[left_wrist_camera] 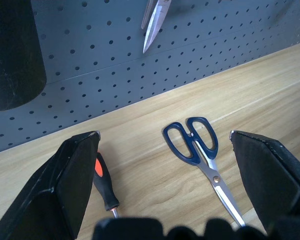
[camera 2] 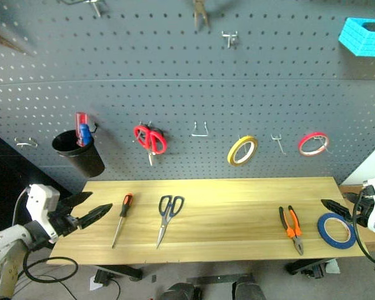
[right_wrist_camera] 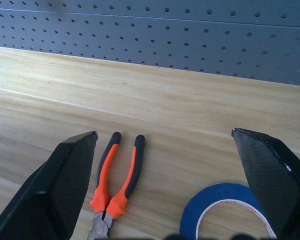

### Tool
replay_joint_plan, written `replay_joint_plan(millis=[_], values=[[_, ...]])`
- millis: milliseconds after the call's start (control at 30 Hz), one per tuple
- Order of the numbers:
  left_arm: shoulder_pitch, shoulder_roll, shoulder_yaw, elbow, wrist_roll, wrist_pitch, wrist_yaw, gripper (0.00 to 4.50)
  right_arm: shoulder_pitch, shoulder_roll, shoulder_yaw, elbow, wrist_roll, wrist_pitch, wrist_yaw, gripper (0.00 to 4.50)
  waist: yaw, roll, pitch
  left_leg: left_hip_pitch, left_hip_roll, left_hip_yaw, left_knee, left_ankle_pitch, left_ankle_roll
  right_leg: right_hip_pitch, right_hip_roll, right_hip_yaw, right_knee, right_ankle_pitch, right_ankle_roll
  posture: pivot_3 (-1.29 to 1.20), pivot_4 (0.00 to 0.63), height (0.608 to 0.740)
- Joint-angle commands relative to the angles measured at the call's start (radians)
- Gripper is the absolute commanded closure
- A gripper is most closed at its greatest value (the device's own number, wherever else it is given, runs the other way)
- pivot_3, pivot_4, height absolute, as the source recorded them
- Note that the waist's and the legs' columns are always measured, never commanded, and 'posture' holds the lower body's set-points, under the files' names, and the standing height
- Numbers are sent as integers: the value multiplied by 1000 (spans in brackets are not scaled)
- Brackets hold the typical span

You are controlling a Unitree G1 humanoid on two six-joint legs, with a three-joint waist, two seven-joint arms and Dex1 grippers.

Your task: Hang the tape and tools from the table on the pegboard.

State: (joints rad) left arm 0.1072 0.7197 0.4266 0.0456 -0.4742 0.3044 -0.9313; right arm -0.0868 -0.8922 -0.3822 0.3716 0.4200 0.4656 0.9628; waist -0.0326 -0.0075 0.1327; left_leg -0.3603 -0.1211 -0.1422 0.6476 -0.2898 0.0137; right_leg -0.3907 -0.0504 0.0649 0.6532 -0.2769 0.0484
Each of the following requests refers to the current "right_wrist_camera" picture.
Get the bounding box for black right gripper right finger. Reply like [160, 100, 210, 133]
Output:
[230, 127, 300, 240]

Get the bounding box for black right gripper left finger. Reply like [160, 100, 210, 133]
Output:
[0, 130, 99, 240]

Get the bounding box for grey pegboard back panel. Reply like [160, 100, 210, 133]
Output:
[0, 0, 300, 88]

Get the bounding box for orange and black pliers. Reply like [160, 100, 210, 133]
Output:
[86, 131, 146, 240]

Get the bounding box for blue tape roll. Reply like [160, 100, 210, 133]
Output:
[179, 182, 278, 240]

